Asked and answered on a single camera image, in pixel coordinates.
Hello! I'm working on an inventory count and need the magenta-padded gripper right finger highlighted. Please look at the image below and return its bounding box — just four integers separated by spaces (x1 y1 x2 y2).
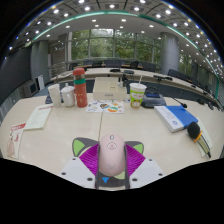
124 143 166 190

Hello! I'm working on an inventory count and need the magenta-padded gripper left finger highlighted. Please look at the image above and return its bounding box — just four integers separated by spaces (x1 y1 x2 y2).
60 142 101 190

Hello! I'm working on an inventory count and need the pink computer mouse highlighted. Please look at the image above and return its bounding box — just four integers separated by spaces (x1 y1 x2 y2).
98 133 127 177

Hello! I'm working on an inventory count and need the cat-face mouse pad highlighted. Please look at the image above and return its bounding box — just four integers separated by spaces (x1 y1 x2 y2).
71 136 145 190

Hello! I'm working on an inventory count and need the colourful sticker sheet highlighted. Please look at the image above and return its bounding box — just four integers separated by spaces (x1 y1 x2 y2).
85 99 125 115

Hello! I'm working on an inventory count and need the blue and white book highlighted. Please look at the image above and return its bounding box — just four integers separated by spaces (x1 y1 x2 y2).
153 105 199 134

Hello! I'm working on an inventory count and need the black conference desk unit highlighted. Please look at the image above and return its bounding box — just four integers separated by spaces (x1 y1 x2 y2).
140 92 168 109

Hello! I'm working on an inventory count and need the green white drink cup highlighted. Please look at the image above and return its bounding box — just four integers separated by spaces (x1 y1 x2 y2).
128 74 148 110

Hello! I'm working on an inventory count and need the white lidded mug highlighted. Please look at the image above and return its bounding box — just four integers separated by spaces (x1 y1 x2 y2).
60 82 76 108

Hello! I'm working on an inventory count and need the white paper booklet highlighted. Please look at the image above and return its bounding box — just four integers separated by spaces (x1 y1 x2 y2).
23 103 54 131

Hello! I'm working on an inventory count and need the red thermos bottle green band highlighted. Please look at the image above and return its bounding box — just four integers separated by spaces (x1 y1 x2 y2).
72 67 89 109

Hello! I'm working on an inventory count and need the black gooseneck microphone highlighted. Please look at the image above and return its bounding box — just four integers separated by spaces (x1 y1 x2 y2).
146 85 189 110

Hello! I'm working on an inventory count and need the white cardboard box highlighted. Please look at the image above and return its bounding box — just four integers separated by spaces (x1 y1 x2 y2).
92 76 128 102

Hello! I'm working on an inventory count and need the cream notebook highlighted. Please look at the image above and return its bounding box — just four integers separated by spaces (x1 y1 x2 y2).
196 120 214 158

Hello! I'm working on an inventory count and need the red and white booklet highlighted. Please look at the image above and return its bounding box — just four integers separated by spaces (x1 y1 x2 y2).
6 122 27 160

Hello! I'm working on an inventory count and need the white standing appliance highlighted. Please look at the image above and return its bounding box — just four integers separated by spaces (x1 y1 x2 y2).
35 74 46 91

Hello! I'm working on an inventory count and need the grey cabinet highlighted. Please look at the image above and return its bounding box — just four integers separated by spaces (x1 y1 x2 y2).
22 79 40 98

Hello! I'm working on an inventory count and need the group of dark chairs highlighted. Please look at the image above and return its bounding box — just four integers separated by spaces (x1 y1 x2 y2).
66 59 224 111

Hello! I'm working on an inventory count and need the group of ceiling lights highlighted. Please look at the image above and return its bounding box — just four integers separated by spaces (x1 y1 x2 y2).
6 0 224 88

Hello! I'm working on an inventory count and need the black microphone with orange ring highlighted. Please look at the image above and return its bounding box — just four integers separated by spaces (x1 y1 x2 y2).
186 121 213 159

